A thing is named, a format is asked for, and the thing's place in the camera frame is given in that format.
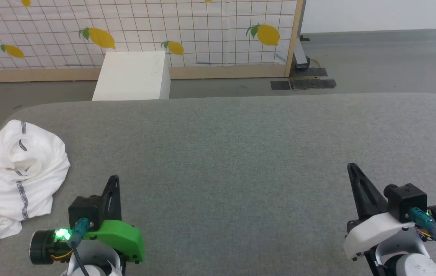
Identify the white garment with black stitching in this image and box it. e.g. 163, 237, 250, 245
0, 120, 71, 246

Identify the black floor tape under foot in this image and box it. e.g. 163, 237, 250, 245
290, 67, 328, 77

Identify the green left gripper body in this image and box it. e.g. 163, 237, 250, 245
83, 219, 145, 264

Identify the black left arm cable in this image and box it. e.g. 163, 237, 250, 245
70, 218, 90, 276

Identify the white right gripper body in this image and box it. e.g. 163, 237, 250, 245
343, 212, 421, 261

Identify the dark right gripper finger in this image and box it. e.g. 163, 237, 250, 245
347, 163, 390, 222

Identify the long black floor tape patch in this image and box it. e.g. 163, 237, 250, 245
289, 78, 337, 91

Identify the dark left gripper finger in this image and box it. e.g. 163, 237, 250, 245
101, 175, 122, 222

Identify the metal partition foot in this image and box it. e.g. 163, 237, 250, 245
294, 36, 311, 70

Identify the white box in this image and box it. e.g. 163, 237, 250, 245
92, 51, 171, 101

